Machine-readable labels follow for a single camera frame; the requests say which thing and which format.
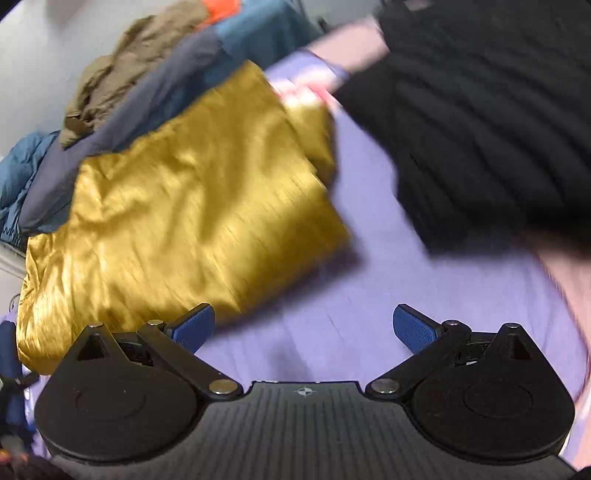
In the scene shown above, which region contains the slate grey garment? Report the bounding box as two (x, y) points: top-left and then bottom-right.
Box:
(21, 28), (246, 234)

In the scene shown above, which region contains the olive green garment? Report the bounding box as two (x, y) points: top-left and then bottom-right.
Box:
(60, 0), (209, 149)

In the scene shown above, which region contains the purple floral bed sheet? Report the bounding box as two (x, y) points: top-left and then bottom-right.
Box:
(0, 48), (589, 462)

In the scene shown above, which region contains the dark navy cloth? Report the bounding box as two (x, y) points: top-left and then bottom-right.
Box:
(0, 319), (38, 439)

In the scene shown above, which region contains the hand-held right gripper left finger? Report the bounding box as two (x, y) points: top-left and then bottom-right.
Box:
(74, 303), (245, 401)

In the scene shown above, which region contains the teal blue cloth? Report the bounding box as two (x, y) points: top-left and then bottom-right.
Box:
(216, 0), (325, 63)

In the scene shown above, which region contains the orange cloth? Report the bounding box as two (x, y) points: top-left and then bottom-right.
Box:
(198, 0), (242, 29)

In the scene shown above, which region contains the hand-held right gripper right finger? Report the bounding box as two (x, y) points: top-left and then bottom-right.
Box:
(365, 303), (538, 401)

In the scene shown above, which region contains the blue puffer jacket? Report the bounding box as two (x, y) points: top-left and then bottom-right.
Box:
(0, 130), (62, 246)

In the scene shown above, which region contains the gold satin jacket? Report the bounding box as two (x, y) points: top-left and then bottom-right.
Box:
(16, 60), (354, 376)

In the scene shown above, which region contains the black quilted jacket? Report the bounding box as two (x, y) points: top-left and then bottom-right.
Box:
(330, 0), (591, 256)

